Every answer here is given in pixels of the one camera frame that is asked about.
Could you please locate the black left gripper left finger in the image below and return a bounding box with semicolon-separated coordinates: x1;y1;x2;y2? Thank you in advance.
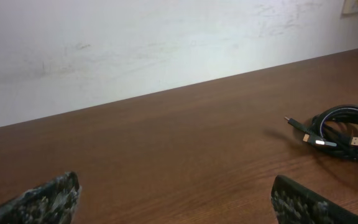
0;172;81;224

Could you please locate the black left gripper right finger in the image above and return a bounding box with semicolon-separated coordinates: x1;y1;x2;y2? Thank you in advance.
270;175;358;224

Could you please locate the black cable silver plug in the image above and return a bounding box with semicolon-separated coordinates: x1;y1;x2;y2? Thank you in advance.
284;116;358;162

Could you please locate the black USB cable blue plug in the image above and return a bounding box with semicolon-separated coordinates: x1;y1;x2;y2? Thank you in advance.
308;105;358;162

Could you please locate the white wall outlet plate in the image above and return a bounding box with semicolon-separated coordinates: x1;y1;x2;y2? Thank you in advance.
342;0;358;15

